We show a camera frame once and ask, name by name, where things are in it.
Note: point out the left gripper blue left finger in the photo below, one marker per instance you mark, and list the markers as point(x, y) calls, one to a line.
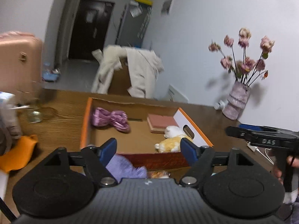
point(96, 160)

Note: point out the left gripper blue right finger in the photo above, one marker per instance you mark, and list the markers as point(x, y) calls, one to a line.
point(200, 160)

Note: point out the lavender cloth pouch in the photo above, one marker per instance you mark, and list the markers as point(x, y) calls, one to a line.
point(120, 167)

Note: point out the person's right hand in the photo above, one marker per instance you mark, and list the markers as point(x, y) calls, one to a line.
point(279, 168)

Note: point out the white yellow plush toy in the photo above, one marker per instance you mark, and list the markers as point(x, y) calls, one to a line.
point(171, 144)

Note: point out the pink ribbed vase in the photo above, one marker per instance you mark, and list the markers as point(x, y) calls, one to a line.
point(237, 100)

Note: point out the orange cardboard box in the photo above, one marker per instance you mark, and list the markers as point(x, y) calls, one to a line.
point(139, 144)

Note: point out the small white object by vase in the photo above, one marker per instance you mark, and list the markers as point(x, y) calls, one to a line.
point(220, 105)

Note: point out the dried pink flowers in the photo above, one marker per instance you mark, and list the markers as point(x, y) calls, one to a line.
point(246, 70)

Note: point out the clear glass jar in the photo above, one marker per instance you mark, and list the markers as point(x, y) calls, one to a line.
point(33, 113)

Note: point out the brown wooden chair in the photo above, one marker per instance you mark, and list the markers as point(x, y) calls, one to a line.
point(121, 80)

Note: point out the white plastic packaging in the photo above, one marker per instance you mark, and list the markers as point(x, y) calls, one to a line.
point(10, 126)

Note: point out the blue pet bowl stand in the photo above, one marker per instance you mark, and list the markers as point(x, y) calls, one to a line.
point(49, 74)

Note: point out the beige coat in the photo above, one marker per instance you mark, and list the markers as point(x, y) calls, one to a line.
point(144, 67)

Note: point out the dark entrance door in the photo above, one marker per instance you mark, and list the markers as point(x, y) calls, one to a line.
point(89, 29)

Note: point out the pink suitcase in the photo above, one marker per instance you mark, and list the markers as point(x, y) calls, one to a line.
point(21, 55)

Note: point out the grey refrigerator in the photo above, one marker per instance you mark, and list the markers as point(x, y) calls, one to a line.
point(133, 24)

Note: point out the yellow box on refrigerator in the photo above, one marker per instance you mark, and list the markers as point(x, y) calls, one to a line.
point(146, 2)

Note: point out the white charger with cable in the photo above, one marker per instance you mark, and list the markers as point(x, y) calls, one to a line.
point(264, 153)

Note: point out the white board against wall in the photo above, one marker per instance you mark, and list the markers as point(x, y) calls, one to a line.
point(174, 95)

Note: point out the wall electrical panel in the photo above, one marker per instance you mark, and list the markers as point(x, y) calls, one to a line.
point(166, 7)

